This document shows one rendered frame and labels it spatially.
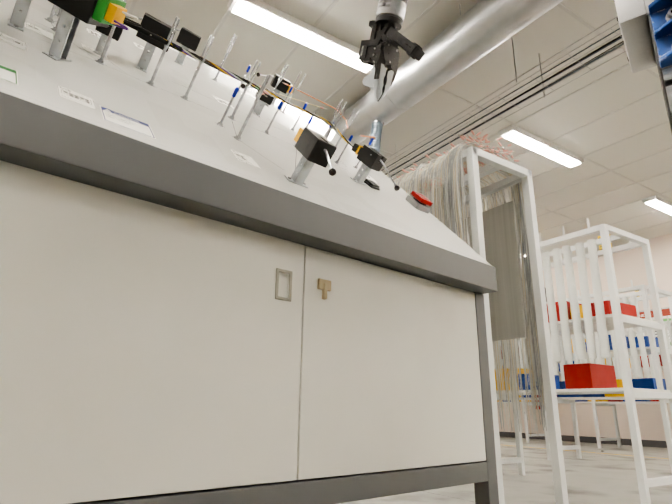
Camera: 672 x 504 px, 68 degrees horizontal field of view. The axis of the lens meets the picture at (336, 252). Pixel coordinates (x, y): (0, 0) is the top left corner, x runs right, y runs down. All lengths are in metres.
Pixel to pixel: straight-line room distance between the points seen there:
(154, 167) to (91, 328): 0.23
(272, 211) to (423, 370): 0.49
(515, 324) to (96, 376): 1.65
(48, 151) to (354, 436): 0.66
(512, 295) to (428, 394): 1.05
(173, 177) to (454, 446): 0.81
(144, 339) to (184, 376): 0.08
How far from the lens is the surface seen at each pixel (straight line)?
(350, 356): 0.95
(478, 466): 1.26
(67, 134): 0.73
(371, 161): 1.28
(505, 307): 2.12
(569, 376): 4.06
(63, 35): 0.99
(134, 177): 0.74
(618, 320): 3.65
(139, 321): 0.74
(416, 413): 1.08
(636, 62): 0.94
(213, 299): 0.79
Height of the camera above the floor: 0.51
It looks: 17 degrees up
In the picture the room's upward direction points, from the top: 1 degrees clockwise
